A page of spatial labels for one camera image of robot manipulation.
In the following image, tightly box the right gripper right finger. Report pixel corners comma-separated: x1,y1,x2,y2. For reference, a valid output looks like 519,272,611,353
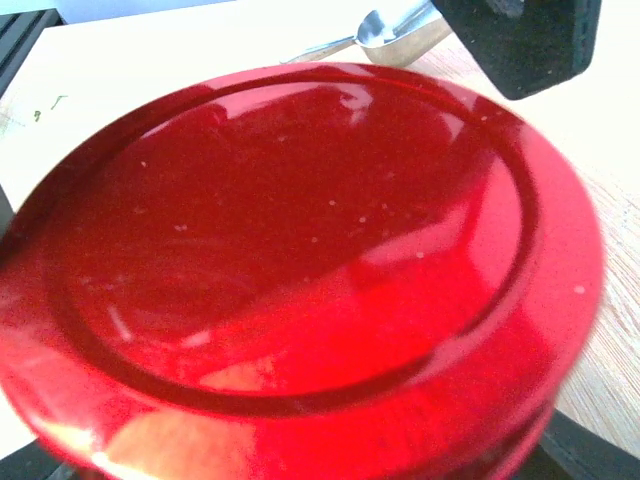
539,412,640,480

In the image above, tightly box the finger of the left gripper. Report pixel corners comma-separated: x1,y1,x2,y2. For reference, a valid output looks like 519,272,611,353
433,0,601,100

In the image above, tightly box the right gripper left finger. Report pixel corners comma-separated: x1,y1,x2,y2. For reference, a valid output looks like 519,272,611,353
0,441,75,480

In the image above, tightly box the metal scoop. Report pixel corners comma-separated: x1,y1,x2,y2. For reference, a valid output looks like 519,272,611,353
280,1,452,68

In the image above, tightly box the red round lid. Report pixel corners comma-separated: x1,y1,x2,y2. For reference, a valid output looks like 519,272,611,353
1,63,604,479

